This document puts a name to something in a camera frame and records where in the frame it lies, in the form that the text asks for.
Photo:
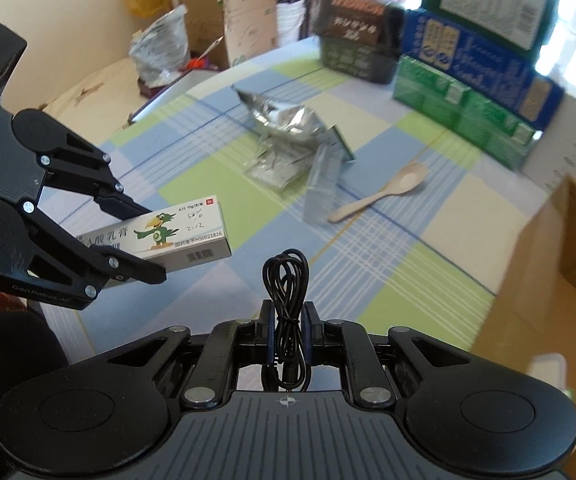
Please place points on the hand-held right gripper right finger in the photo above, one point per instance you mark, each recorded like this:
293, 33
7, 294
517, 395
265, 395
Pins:
312, 330

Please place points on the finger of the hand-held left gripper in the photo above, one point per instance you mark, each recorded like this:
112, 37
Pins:
112, 201
142, 272

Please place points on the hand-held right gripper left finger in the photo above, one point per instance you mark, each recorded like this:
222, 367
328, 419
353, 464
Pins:
266, 330

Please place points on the white ointment box bird print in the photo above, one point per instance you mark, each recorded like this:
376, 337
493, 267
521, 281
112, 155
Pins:
187, 240

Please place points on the pale wooden spoon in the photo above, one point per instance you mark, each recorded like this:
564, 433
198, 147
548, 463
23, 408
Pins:
408, 177

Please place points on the silver foil bag green print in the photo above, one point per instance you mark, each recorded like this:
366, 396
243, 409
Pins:
288, 120

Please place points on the brown cardboard box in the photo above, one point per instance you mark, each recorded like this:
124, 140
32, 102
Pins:
543, 270

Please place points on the beige side table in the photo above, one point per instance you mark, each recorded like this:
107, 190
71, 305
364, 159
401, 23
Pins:
97, 90

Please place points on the dark red wooden box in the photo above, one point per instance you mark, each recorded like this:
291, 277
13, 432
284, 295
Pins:
167, 85

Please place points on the clear plastic small box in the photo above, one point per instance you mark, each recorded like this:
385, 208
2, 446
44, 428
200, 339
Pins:
320, 190

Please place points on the crumpled silver plastic bag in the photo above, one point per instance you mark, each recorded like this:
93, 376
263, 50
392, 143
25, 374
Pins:
160, 50

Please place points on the clear plastic wrapper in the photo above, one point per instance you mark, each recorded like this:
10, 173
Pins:
273, 170

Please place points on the brown cardboard hanging package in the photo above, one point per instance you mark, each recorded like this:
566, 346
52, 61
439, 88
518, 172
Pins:
197, 20

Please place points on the pale printed paper carton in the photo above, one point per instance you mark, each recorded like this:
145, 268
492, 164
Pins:
248, 20

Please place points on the stack of white paper bowls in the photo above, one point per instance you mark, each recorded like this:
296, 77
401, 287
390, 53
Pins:
293, 15

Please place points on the green tissue pack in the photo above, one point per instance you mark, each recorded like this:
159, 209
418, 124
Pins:
448, 105

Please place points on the black instant meal bowl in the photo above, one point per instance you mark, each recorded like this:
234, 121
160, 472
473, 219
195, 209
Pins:
358, 25

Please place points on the blue milk carton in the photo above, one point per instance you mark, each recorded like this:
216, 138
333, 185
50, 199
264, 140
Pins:
488, 67

